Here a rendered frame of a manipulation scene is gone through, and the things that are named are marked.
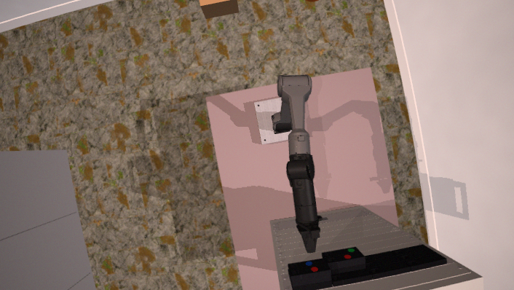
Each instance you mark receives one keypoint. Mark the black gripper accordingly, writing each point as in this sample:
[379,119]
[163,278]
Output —
[307,222]

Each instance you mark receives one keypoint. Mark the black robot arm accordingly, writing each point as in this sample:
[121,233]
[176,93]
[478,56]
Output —
[294,91]

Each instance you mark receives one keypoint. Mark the grey rectangular frame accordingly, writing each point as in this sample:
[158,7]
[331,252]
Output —
[362,236]

